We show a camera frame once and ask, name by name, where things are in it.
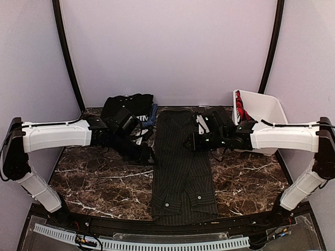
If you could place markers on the white slotted cable duct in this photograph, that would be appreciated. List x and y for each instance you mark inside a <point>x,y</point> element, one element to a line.
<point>122,241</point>

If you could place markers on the left black frame post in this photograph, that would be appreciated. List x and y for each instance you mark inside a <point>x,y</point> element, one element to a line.
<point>66,53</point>

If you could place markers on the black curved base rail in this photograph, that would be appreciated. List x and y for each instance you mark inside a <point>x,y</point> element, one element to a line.
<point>106,226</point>

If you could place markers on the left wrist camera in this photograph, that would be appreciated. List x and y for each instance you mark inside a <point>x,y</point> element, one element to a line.
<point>125,121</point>

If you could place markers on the right black frame post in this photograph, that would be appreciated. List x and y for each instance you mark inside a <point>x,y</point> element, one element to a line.
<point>273,45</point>

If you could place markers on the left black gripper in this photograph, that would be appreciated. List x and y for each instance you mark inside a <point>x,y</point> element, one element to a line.
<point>141,158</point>

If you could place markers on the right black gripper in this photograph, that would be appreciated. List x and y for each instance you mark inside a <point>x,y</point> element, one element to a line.
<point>197,146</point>

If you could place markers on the black white lettered folded shirt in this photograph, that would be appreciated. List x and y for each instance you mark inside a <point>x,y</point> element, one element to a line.
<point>143,118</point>

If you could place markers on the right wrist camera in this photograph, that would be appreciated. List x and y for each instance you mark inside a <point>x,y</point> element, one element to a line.
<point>209,121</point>

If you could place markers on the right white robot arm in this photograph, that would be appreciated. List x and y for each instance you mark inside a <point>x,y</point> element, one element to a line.
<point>315,137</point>

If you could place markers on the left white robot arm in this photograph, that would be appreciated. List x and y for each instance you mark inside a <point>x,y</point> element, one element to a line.
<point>26,142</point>

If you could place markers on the white plastic bin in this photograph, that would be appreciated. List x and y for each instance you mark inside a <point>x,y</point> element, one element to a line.
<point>260,107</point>

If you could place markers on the black folded button shirt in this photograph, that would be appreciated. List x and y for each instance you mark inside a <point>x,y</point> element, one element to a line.
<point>137,104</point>

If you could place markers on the black pinstriped long sleeve shirt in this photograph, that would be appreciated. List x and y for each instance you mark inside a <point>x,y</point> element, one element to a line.
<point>182,190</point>

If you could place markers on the blue checkered folded shirt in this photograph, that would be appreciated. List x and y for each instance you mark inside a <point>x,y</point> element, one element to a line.
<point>151,117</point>

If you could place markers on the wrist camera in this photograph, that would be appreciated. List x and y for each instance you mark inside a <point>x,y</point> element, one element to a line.
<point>125,121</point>
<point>209,121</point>

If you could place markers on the red black shirt in bin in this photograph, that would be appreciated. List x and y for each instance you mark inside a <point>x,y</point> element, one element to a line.
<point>242,114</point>

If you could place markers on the black frame post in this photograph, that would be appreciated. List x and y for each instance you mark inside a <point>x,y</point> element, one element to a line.
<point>273,45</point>
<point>66,53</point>

